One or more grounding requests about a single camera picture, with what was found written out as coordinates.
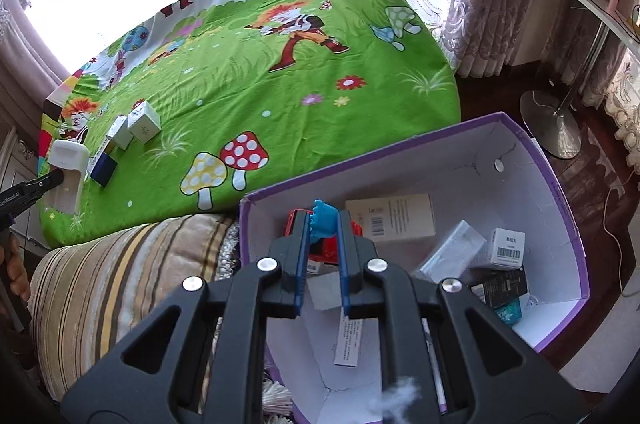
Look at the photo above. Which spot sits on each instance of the purple cardboard storage box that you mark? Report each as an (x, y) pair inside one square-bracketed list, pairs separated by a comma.
[(430, 164)]

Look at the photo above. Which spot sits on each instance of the white tassel fringe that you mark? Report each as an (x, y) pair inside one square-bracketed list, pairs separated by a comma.
[(277, 396)]

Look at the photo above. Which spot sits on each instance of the small white barcode box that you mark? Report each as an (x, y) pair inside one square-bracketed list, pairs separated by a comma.
[(505, 246)]

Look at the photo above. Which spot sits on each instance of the black box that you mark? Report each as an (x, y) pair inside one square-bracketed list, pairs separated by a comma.
[(500, 286)]

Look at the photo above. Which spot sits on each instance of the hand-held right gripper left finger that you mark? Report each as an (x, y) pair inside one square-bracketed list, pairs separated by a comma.
[(300, 254)]

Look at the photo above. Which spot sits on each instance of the cream lace-trim curtain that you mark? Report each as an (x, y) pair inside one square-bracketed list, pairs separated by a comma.
[(622, 104)]

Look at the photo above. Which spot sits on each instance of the dark blue box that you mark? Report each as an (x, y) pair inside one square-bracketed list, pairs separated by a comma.
[(105, 169)]

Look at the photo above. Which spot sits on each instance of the glass side table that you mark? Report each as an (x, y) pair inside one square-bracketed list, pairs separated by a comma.
[(550, 129)]

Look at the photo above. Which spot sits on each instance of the person's left hand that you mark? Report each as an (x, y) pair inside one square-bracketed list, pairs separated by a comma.
[(17, 269)]

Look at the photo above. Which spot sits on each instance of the large beige box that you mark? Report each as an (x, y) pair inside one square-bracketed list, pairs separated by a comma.
[(400, 214)]

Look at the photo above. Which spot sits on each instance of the white carved cabinet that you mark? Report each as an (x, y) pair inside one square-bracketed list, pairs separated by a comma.
[(20, 154)]

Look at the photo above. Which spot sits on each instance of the printed cartoon green blanket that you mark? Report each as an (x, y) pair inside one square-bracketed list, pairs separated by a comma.
[(250, 79)]

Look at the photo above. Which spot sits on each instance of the large plain white box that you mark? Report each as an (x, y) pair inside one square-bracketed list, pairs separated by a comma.
[(450, 251)]

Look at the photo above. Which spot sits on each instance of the striped cushion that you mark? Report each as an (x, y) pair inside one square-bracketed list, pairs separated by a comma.
[(100, 294)]

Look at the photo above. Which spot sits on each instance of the red toy car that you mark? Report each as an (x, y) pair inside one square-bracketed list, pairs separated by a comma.
[(330, 254)]

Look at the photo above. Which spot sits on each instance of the teal print white box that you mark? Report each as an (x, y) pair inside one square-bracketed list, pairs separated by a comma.
[(510, 310)]

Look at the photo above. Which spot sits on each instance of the white plastic holder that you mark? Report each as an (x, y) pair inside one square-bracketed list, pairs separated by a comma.
[(70, 159)]

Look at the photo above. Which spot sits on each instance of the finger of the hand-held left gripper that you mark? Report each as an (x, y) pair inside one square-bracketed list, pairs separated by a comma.
[(47, 181)]

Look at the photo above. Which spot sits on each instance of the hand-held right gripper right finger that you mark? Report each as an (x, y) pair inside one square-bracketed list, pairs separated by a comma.
[(342, 264)]

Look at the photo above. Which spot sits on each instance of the small white cube box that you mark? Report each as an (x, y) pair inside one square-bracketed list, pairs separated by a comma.
[(144, 121)]

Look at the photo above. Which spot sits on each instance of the narrow white printed box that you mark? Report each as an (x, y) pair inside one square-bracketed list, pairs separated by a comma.
[(350, 339)]

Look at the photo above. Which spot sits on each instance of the blue plastic toy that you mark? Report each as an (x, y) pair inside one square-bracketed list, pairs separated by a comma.
[(325, 219)]

